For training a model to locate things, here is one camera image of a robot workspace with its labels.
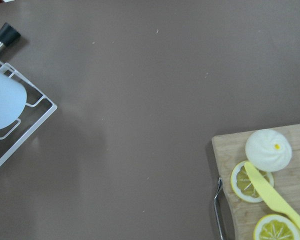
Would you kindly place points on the lemon slice upper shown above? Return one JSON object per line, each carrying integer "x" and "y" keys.
{"x": 242, "y": 186}

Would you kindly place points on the lemon slice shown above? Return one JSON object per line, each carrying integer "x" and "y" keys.
{"x": 242, "y": 186}
{"x": 275, "y": 227}

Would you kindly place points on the white steamed bun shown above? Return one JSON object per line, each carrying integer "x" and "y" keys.
{"x": 268, "y": 150}

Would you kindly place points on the light blue cup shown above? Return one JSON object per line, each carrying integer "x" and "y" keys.
{"x": 13, "y": 97}

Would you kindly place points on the yellow plastic knife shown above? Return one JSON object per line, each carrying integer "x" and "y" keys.
{"x": 269, "y": 195}

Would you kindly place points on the lemon slice top lower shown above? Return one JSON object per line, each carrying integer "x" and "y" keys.
{"x": 275, "y": 227}

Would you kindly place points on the black capped metal bottle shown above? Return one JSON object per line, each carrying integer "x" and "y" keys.
{"x": 8, "y": 35}

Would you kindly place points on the white wire rack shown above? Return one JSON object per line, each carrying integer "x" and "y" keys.
{"x": 38, "y": 108}

